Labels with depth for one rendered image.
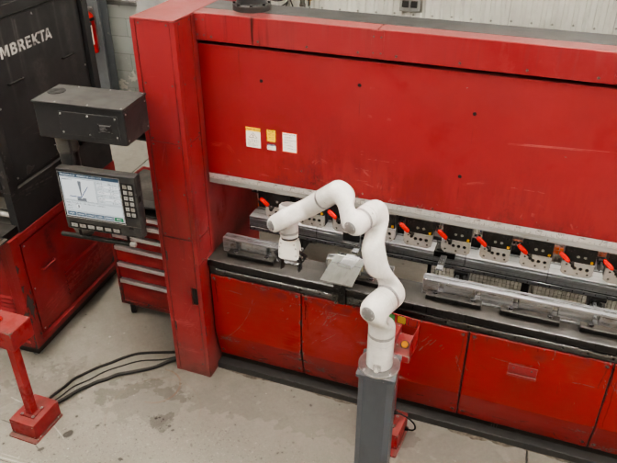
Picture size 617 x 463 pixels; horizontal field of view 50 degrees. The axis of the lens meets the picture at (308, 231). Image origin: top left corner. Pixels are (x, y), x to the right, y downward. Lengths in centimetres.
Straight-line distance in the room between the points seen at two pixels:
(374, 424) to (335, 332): 87
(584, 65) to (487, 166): 63
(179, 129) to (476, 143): 151
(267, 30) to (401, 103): 74
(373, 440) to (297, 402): 108
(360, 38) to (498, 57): 63
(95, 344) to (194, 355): 81
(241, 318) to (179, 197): 90
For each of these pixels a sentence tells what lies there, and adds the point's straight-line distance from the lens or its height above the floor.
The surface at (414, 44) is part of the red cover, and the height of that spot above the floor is 225.
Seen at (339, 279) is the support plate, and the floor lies 100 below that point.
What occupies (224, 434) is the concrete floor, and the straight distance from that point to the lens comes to 419.
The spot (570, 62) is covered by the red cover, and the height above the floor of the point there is 224.
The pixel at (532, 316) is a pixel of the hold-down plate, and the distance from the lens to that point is 371.
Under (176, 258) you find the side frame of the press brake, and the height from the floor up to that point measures 91.
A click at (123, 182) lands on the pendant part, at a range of 348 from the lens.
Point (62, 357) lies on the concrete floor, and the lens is 492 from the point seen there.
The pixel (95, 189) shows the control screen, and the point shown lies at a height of 150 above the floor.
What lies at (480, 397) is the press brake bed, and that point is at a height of 32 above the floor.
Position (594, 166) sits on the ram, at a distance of 331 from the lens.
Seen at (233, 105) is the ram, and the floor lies 183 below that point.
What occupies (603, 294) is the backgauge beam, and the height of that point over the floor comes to 91.
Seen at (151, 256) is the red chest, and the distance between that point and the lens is 464.
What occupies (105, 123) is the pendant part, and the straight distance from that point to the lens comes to 341.
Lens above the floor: 311
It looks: 32 degrees down
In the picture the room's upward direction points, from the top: straight up
